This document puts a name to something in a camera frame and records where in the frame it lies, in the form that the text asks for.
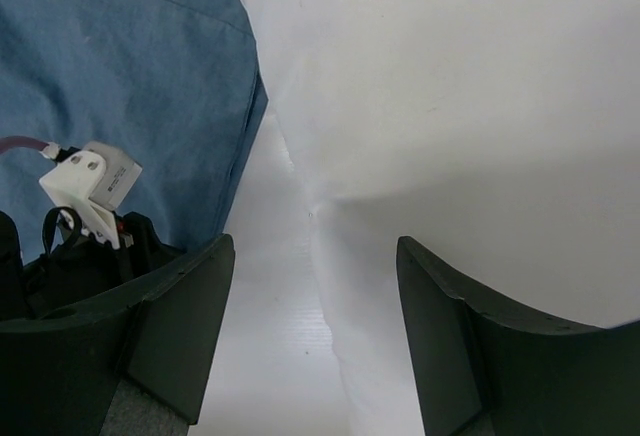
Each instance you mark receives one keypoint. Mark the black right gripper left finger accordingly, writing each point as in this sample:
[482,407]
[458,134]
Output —
[134,360]

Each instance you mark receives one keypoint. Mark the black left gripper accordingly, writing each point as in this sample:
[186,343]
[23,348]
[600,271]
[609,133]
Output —
[74,267]

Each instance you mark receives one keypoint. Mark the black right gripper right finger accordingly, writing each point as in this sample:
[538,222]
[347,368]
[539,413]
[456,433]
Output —
[485,363]

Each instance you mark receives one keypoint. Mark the blue fabric pillowcase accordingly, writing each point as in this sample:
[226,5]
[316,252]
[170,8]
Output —
[174,83]

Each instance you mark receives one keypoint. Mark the white pillow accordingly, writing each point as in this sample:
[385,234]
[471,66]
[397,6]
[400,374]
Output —
[501,134]

